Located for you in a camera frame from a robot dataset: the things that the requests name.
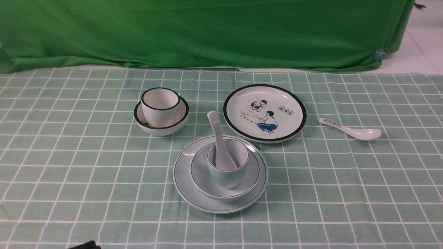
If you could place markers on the pale green cup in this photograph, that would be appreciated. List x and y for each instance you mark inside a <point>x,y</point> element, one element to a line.
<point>241,156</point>

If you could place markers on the plain white spoon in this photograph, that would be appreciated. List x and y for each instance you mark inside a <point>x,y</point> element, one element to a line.
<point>219,145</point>

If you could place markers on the pale green bowl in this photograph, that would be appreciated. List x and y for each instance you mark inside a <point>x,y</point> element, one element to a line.
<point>205,183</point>

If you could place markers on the illustrated plate black rim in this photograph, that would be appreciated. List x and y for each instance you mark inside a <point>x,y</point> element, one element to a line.
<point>264,113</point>

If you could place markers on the pale green plate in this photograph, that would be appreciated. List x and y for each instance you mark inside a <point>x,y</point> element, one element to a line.
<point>188,191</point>

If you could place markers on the white cup black rim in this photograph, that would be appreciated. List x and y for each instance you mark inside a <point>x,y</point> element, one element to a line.
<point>160,106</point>

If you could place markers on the white bowl black rim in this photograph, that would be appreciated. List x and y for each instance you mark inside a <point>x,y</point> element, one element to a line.
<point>180,120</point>

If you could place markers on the green backdrop cloth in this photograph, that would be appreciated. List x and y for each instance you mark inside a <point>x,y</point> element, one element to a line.
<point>314,35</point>

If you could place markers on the white spoon with print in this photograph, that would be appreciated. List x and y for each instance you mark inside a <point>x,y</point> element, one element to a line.
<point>359,134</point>

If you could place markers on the blue clip on backdrop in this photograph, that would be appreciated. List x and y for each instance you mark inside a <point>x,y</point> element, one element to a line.
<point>379,54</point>

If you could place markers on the dark object at corner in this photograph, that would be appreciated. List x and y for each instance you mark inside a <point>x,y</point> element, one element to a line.
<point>87,245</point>

